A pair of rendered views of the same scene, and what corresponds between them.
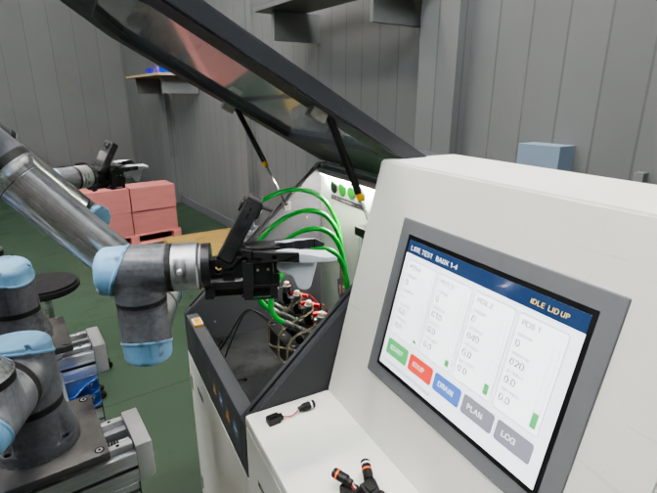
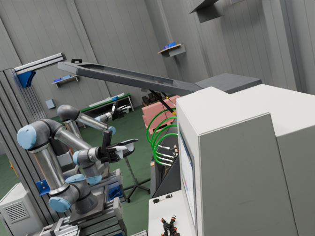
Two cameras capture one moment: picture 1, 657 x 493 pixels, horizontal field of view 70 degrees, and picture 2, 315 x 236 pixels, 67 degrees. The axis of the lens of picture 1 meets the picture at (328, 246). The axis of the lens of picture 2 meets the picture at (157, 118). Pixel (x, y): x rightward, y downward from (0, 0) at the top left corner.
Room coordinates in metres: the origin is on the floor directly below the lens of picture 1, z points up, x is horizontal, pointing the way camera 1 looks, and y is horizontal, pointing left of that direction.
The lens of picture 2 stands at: (-0.16, -0.71, 1.80)
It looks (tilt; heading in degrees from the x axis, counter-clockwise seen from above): 13 degrees down; 31
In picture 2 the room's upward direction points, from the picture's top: 19 degrees counter-clockwise
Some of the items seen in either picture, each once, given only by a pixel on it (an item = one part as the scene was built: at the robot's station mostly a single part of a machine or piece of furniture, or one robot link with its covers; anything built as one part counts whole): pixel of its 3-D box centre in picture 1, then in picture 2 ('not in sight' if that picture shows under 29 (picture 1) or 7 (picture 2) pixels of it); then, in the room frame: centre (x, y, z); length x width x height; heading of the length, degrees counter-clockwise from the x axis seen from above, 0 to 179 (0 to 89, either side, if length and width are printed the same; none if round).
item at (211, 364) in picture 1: (217, 377); (156, 185); (1.23, 0.34, 0.87); 0.62 x 0.04 x 0.16; 28
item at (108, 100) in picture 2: not in sight; (106, 109); (7.81, 6.42, 0.43); 2.39 x 0.95 x 0.86; 125
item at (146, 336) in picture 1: (148, 323); (93, 171); (0.69, 0.30, 1.34); 0.11 x 0.08 x 0.11; 9
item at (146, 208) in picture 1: (123, 211); (162, 113); (5.52, 2.50, 0.34); 1.17 x 0.83 x 0.68; 124
